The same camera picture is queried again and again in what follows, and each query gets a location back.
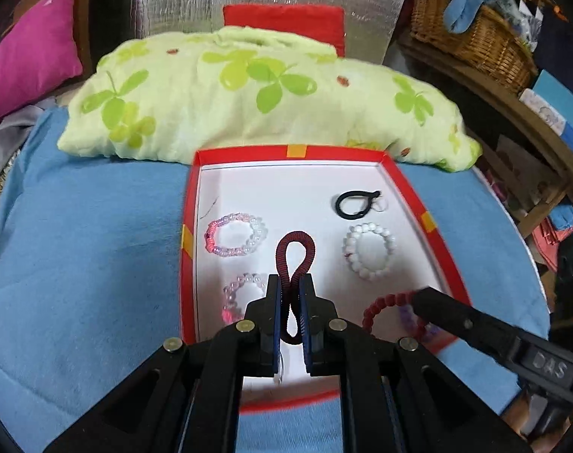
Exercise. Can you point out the light blue book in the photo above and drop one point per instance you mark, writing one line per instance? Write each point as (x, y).
(560, 104)

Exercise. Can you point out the wooden shelf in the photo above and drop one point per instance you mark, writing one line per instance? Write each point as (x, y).
(503, 118)

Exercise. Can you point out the pink cloth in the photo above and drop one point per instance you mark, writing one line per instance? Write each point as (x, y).
(550, 240)

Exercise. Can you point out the red cushion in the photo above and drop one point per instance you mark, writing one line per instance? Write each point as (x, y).
(282, 21)

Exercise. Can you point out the blue blanket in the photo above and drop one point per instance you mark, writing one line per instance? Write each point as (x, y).
(102, 255)

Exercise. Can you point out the wicker basket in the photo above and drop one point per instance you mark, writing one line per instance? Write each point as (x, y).
(484, 52)

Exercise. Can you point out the magenta pillow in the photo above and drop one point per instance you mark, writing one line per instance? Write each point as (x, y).
(27, 61)

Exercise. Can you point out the blue cloth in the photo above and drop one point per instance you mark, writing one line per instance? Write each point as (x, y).
(466, 4)

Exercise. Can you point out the silver foil insulation panel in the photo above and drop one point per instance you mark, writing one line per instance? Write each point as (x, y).
(173, 0)

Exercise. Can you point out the wooden chair frame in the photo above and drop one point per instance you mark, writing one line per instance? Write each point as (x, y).
(86, 23)

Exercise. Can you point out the green leaf print pillow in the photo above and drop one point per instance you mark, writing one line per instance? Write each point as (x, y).
(211, 104)

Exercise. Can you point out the red cardboard box white inside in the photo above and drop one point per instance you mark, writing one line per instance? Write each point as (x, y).
(286, 198)

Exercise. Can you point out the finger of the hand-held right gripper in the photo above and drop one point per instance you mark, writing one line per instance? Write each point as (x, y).
(456, 323)

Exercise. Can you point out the grey cloth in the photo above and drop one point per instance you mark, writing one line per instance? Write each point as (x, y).
(8, 151)

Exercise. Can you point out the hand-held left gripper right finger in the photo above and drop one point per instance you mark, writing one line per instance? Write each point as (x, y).
(307, 304)

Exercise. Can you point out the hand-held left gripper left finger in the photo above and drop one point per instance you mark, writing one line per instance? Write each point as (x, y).
(273, 304)

